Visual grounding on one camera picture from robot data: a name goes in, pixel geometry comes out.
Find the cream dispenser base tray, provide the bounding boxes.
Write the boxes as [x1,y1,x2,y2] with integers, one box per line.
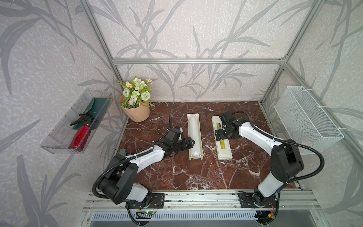
[187,113,204,160]

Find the cream dispenser lid yellow label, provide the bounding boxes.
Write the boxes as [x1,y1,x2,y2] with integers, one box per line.
[211,116,233,160]

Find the clear plastic wrap roll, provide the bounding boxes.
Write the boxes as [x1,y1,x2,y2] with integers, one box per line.
[190,115,200,157]

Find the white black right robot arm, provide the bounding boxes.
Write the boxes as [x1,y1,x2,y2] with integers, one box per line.
[212,112,304,203]

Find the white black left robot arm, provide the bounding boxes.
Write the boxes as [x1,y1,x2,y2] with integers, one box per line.
[92,127,195,205]

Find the terracotta flower pot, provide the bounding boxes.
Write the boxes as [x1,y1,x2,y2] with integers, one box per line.
[122,105,150,122]

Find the teal garden trowel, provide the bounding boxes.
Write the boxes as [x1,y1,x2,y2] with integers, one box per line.
[119,148,127,157]

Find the green white artificial flowers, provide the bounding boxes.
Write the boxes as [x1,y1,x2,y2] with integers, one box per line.
[118,77,155,109]

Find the dark green plastic scoop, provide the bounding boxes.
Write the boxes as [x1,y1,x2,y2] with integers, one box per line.
[73,98,110,130]

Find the red spray bottle black trigger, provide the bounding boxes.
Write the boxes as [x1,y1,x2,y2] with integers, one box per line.
[69,113,94,152]

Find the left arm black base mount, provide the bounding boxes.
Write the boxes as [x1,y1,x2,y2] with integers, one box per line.
[126,193,165,209]

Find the white wire mesh basket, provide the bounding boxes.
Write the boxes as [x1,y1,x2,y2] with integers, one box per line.
[275,86,344,152]

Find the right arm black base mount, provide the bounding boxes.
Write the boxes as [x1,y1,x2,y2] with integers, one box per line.
[237,191,279,208]

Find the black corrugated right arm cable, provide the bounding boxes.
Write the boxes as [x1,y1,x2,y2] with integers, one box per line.
[232,110,325,183]

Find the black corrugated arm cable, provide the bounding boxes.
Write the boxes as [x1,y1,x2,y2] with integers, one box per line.
[232,110,325,183]
[92,147,155,199]

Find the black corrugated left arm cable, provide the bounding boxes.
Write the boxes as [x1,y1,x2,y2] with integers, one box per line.
[92,147,155,199]

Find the aluminium front rail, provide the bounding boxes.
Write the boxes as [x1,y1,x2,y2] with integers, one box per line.
[82,189,321,211]

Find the aluminium frame horizontal bar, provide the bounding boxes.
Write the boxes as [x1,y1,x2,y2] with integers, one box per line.
[112,58,285,65]

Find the clear plastic wall bin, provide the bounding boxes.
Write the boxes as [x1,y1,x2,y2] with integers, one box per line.
[40,89,113,154]

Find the aluminium frame corner post right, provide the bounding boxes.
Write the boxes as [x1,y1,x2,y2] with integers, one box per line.
[260,0,325,106]

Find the aluminium frame corner post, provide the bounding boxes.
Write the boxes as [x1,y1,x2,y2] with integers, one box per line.
[80,0,122,81]
[260,0,325,106]

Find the aluminium frame corner post left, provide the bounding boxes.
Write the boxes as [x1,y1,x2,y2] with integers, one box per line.
[80,0,122,81]

